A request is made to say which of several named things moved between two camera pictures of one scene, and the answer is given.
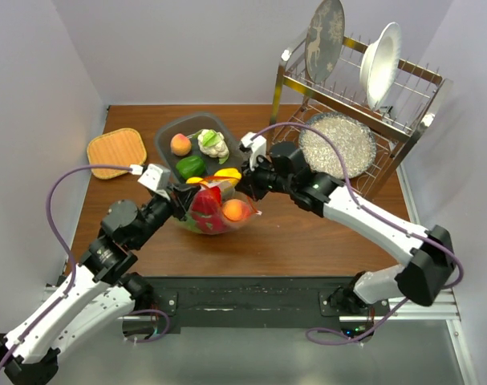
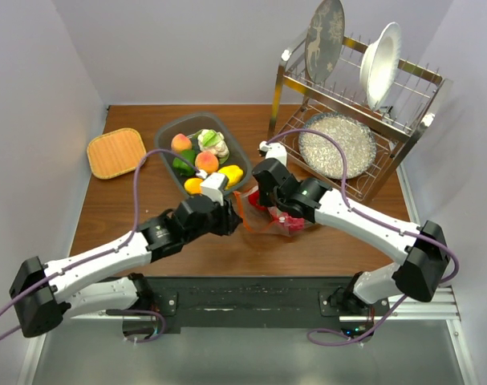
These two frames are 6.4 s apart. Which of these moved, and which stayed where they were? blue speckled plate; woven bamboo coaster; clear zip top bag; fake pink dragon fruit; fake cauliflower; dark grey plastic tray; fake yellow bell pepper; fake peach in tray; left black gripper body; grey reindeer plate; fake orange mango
Moved: left black gripper body; clear zip top bag; fake pink dragon fruit
Stayed: dark grey plastic tray; grey reindeer plate; blue speckled plate; fake peach in tray; fake cauliflower; woven bamboo coaster; fake yellow bell pepper; fake orange mango
